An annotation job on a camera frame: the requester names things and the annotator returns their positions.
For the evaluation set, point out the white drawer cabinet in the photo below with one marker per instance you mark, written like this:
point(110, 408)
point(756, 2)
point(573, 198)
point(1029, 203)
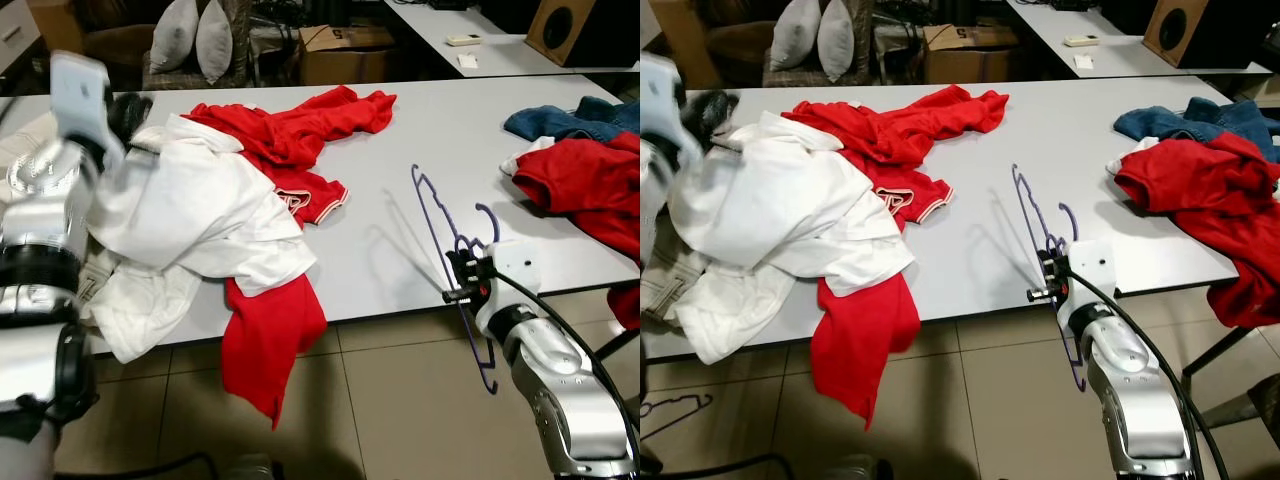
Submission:
point(15, 35)

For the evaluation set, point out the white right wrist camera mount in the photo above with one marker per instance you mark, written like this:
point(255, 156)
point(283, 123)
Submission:
point(1095, 262)
point(515, 265)

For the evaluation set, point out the brown leather armchair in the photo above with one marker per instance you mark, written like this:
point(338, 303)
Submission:
point(112, 38)
point(738, 40)

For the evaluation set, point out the blue denim jeans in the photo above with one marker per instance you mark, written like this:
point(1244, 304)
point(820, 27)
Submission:
point(560, 122)
point(1170, 122)

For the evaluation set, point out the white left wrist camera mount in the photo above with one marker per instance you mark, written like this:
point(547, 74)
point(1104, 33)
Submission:
point(660, 95)
point(82, 100)

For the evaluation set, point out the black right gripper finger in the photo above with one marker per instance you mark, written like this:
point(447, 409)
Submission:
point(1038, 259)
point(1055, 257)
point(456, 259)
point(474, 257)

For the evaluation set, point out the white remote control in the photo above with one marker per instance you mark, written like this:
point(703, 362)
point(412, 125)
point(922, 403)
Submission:
point(463, 40)
point(1081, 41)

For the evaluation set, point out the long white table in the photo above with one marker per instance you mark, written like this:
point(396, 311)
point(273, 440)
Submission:
point(500, 52)
point(1120, 55)

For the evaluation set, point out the small white cloth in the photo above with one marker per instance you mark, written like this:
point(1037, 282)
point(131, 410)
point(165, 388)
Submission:
point(1128, 157)
point(522, 157)

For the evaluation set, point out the grey checked fabric chair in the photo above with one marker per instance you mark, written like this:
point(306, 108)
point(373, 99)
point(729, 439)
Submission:
point(867, 60)
point(243, 60)

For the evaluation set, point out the white table black frame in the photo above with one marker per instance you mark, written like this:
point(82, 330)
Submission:
point(1040, 120)
point(420, 120)

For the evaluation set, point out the small white card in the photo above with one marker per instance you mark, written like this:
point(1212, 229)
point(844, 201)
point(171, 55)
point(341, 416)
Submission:
point(1085, 63)
point(467, 61)

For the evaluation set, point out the red jersey cream trim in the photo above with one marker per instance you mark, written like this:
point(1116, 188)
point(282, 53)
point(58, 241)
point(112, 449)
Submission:
point(270, 340)
point(865, 340)

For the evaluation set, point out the crumpled red garment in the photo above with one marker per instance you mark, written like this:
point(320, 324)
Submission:
point(1210, 190)
point(590, 185)

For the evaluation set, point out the tan wooden panel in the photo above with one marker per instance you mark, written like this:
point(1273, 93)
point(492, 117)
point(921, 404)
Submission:
point(682, 40)
point(55, 22)

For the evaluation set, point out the brown cardboard box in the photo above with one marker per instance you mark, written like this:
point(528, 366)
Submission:
point(970, 60)
point(345, 60)

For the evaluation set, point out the white shirt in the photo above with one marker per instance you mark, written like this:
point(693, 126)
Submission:
point(790, 210)
point(200, 210)

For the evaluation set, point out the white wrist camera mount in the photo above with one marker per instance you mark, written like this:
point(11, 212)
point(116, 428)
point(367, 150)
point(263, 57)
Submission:
point(515, 265)
point(660, 95)
point(82, 100)
point(1095, 262)

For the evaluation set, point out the grey pillow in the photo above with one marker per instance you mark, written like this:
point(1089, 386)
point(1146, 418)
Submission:
point(797, 35)
point(214, 40)
point(836, 40)
point(175, 35)

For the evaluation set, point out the wooden speaker box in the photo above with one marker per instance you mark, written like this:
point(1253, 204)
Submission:
point(1180, 30)
point(560, 30)

